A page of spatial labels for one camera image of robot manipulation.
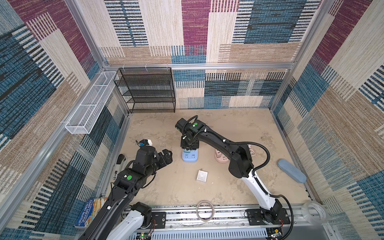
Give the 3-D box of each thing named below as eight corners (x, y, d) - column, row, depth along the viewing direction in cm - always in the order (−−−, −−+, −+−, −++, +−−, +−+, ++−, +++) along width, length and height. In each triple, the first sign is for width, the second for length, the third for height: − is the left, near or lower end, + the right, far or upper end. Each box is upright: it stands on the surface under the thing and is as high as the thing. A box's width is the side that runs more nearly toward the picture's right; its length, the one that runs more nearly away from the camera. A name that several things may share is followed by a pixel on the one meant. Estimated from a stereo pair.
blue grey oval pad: (274, 165, 93) (277, 163, 90) (278, 160, 95) (280, 157, 92) (302, 184, 86) (305, 182, 83) (305, 177, 88) (308, 175, 85)
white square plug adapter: (195, 180, 87) (195, 179, 85) (198, 169, 91) (198, 168, 89) (206, 183, 86) (206, 181, 84) (208, 172, 90) (208, 170, 88)
